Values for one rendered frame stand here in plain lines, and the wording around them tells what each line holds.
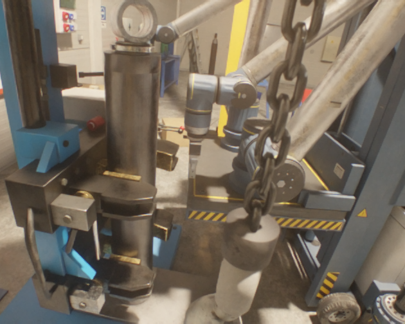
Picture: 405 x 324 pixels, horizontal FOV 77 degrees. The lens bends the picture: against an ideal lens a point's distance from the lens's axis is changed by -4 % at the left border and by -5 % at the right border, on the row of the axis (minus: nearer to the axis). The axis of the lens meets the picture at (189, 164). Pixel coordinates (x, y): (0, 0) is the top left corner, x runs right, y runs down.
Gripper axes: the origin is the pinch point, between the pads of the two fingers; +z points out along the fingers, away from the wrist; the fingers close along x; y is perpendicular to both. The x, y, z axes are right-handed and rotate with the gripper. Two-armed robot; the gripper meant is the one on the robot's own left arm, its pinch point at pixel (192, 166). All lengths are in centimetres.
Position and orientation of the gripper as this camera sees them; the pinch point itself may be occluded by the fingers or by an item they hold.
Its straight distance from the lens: 118.1
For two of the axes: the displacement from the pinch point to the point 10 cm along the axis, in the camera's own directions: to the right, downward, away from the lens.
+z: -0.9, 8.9, 4.5
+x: -0.2, 4.5, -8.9
